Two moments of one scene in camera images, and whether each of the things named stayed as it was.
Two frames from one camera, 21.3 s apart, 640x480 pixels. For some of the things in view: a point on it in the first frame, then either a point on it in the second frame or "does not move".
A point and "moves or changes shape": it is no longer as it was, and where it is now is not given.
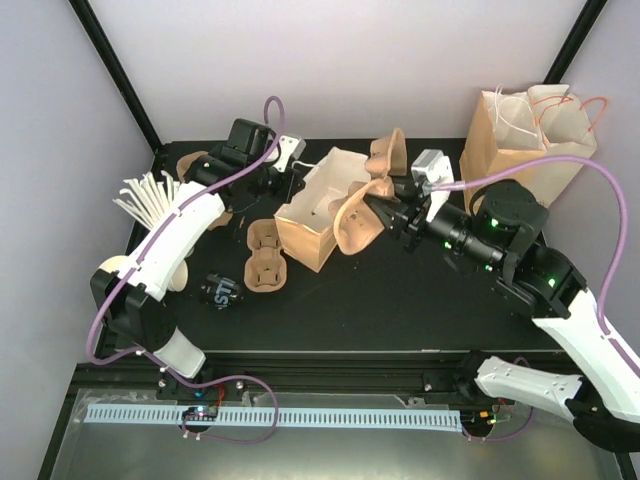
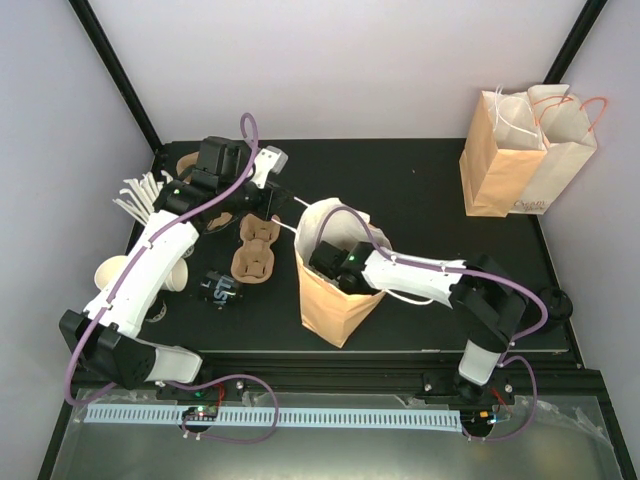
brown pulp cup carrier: (265, 269) moves or changes shape
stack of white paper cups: (178, 284) does not move
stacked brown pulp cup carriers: (182, 162) does not move
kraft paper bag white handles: (304, 221) → (330, 312)
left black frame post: (116, 72) does not move
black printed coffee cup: (219, 292) does not move
